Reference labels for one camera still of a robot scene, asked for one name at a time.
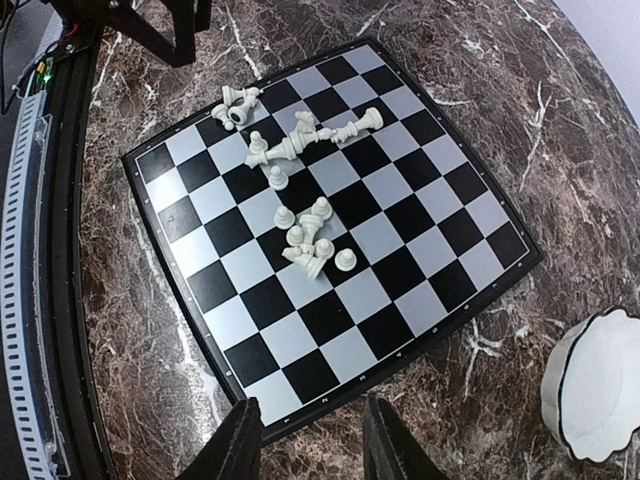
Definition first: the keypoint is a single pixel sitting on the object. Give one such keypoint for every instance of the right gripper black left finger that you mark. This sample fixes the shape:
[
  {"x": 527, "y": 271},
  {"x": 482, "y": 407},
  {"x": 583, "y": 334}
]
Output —
[{"x": 233, "y": 452}]

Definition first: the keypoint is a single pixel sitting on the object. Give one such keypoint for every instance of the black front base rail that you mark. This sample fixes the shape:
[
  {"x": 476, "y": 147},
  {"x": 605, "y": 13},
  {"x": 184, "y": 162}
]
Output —
[{"x": 82, "y": 451}]

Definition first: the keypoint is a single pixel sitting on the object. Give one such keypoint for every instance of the white scalloped bowl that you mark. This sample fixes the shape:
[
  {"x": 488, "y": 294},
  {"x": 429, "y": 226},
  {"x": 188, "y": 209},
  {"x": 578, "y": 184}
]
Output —
[{"x": 590, "y": 387}]

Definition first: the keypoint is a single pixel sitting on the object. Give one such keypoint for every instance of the white chess king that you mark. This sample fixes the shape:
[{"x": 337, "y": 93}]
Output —
[{"x": 372, "y": 119}]

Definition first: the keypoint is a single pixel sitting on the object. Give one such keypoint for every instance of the white chess queen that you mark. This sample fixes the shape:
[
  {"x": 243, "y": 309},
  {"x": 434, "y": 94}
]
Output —
[{"x": 289, "y": 148}]

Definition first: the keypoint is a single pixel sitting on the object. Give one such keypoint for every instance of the white slotted cable duct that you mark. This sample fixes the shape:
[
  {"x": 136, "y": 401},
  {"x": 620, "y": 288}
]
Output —
[{"x": 27, "y": 372}]

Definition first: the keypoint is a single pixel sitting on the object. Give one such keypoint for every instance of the black and white chessboard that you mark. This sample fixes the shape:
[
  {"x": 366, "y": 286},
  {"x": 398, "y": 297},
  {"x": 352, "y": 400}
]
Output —
[{"x": 436, "y": 239}]

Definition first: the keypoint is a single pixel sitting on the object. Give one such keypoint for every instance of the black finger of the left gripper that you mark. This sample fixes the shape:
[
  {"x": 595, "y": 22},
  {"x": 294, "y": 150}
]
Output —
[{"x": 188, "y": 17}]

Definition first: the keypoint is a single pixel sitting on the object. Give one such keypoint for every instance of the white chess pawn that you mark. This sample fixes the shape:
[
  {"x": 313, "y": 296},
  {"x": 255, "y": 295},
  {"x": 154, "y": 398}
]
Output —
[
  {"x": 345, "y": 260},
  {"x": 284, "y": 218},
  {"x": 322, "y": 208},
  {"x": 277, "y": 179},
  {"x": 253, "y": 91},
  {"x": 295, "y": 236},
  {"x": 324, "y": 248},
  {"x": 257, "y": 143}
]

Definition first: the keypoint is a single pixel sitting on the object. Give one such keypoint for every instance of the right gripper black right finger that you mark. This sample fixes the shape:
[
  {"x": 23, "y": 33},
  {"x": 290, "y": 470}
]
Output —
[{"x": 390, "y": 451}]

